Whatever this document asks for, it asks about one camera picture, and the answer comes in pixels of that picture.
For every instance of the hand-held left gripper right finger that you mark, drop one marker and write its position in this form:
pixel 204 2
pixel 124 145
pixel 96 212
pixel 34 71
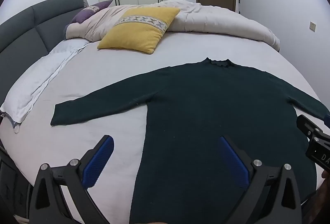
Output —
pixel 233 162

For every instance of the white pillow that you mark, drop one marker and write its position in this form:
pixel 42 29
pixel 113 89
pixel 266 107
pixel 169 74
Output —
pixel 33 84

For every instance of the dark bedside cabinet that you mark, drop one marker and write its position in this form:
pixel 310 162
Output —
pixel 10 188

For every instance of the bed with white sheet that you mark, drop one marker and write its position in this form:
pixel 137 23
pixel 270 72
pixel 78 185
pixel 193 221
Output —
pixel 103 72

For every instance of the grey padded headboard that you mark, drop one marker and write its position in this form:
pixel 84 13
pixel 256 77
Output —
pixel 20 41

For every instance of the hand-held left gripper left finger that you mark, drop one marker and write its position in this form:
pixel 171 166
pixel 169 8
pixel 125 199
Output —
pixel 98 162

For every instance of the beige duvet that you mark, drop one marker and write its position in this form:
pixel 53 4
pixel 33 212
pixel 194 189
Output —
pixel 206 17

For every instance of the wall switch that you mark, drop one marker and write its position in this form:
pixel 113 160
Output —
pixel 313 26

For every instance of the dark green sweater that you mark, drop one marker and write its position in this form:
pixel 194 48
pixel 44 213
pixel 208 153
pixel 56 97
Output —
pixel 206 110

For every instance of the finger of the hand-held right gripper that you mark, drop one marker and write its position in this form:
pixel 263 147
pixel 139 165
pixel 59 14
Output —
pixel 327 120
pixel 308 124

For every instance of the purple patterned pillow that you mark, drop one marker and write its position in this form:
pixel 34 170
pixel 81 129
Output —
pixel 82 16

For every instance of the yellow patterned pillow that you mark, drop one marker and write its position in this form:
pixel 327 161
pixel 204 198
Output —
pixel 136 30

